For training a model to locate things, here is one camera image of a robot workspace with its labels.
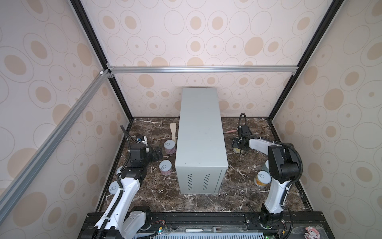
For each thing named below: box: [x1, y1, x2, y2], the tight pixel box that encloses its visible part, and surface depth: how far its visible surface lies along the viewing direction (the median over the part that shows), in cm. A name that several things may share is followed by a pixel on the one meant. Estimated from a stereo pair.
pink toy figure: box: [304, 226, 321, 239], surface depth 70 cm
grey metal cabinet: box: [175, 87, 229, 195], surface depth 70 cm
